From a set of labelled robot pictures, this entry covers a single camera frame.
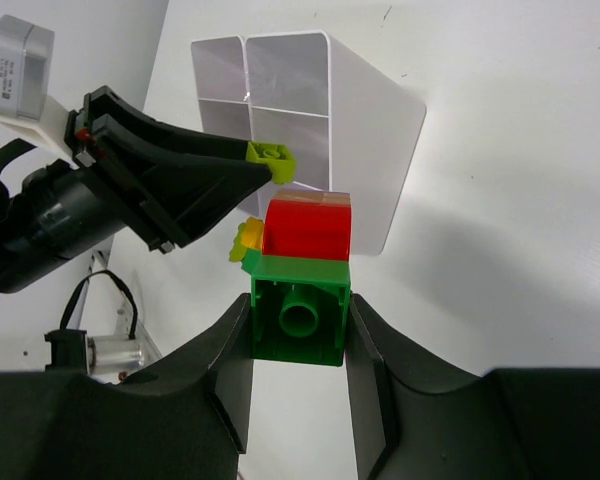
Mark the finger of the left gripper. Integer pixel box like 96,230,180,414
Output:
99,86,247,165
99,115,272,250

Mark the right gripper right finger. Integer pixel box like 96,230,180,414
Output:
346,295,600,479

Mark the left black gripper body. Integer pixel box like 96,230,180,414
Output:
24,86,180,260

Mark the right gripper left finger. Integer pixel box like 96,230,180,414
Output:
0,294,253,479

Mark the multicolour lego cluster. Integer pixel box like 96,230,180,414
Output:
229,217,264,274

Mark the lime green lego brick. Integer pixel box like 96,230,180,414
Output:
246,141,296,185

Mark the red orange lego stack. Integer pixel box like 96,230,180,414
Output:
262,189,352,262

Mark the white six-compartment container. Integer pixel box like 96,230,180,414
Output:
190,30,427,256

